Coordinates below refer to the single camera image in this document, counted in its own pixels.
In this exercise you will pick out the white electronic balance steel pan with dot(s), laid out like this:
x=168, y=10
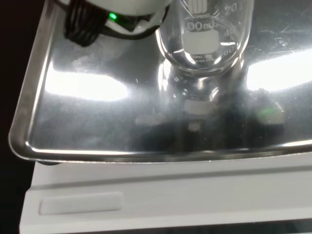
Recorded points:
x=170, y=190

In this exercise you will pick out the black bench cloth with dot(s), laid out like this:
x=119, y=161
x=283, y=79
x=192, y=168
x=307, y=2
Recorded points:
x=7, y=73

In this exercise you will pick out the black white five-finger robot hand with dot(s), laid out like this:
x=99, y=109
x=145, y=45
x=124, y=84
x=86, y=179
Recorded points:
x=131, y=9

